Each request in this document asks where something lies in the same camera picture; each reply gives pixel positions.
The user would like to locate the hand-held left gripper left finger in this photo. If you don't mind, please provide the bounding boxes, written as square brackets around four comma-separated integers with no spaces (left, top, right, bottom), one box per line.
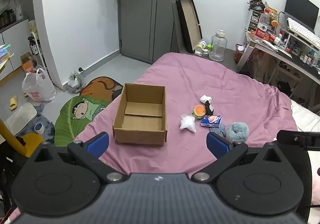
[25,132,129,184]

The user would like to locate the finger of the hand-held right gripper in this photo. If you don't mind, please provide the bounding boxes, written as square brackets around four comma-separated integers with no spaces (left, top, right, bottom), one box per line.
[276,130,300,148]

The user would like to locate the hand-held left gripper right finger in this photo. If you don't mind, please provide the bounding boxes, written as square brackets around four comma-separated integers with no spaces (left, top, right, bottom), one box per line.
[191,132,294,183]

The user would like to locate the blue denim fabric piece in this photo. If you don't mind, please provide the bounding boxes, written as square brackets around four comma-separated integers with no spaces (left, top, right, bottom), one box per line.
[209,124,227,138]

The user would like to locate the blue tissue packet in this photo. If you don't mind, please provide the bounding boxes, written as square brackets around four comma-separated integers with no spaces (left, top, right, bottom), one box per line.
[200,115,223,128]

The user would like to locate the blue-grey fluffy ball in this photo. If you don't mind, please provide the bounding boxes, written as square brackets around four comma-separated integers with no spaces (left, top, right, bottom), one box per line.
[226,122,249,143]

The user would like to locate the white cotton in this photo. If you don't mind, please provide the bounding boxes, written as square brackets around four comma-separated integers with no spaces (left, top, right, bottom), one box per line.
[179,114,197,133]

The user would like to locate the black and white felt piece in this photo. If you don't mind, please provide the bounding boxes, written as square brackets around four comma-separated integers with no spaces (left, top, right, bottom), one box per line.
[205,100,215,116]

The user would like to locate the plush burger toy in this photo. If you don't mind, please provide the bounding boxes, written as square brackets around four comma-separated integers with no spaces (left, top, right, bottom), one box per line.
[192,105,207,120]

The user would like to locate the brown cardboard box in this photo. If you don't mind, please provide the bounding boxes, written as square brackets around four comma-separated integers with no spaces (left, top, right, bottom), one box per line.
[112,83,167,147]

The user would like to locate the white bedding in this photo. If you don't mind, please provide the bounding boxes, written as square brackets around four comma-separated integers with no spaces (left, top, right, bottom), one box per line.
[291,100,320,132]

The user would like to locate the green leaf cartoon rug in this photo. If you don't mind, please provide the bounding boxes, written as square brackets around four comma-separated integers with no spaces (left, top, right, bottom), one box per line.
[54,95,112,147]

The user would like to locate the blue-grey fuzzy rug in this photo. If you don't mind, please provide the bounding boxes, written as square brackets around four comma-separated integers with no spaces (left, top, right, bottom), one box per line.
[25,104,55,143]

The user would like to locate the brown bear-shaped rug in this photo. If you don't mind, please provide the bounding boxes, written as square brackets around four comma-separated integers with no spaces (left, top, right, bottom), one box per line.
[80,77,124,107]

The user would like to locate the grey plastic bag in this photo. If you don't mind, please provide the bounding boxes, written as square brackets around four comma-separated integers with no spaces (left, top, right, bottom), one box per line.
[67,70,85,93]

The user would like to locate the pink bed sheet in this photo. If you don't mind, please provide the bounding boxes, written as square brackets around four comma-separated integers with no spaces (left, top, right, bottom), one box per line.
[75,52,300,176]

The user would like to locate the cream bath mat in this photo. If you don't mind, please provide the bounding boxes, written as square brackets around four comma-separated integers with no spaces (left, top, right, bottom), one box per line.
[4,102,38,136]

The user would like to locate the white plastic bag red print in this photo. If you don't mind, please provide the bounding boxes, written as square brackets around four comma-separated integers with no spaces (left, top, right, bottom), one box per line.
[22,68,57,102]

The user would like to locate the red jar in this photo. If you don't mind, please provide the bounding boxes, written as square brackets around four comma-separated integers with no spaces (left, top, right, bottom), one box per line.
[234,44,247,63]

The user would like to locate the white-framed desk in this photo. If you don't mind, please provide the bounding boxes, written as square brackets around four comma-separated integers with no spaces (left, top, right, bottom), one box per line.
[237,31,320,105]

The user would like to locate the large clear water jug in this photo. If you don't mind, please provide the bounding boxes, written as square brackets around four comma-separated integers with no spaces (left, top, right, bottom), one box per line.
[209,30,227,62]

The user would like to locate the red and white bottle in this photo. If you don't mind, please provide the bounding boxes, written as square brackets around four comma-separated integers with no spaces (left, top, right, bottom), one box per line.
[266,32,282,45]

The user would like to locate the orange cardboard carton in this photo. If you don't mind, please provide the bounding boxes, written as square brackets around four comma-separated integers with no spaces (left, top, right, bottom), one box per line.
[20,52,38,73]

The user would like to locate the white keyboard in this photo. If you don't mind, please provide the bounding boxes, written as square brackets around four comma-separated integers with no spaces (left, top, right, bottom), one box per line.
[287,17,320,50]

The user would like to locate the water bottle with red label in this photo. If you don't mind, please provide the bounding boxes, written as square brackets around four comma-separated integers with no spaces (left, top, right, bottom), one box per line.
[254,7,272,43]

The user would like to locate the black spray bottle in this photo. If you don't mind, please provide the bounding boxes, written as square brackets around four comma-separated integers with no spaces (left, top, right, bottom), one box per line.
[28,37,39,56]

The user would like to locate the grey door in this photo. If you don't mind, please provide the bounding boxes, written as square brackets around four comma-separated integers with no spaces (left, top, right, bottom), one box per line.
[117,0,187,65]

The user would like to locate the stack of colourful books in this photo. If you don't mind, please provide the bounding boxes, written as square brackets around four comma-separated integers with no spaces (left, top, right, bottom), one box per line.
[0,44,14,75]

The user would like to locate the white kitchen base cabinet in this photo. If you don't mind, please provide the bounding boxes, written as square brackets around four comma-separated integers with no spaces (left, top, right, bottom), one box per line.
[0,18,38,82]

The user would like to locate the black computer monitor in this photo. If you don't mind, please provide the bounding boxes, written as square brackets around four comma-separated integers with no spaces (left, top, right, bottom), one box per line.
[284,0,320,31]

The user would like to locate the dark wooden frame tray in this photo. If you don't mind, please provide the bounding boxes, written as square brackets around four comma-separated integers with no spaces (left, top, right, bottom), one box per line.
[176,0,203,53]

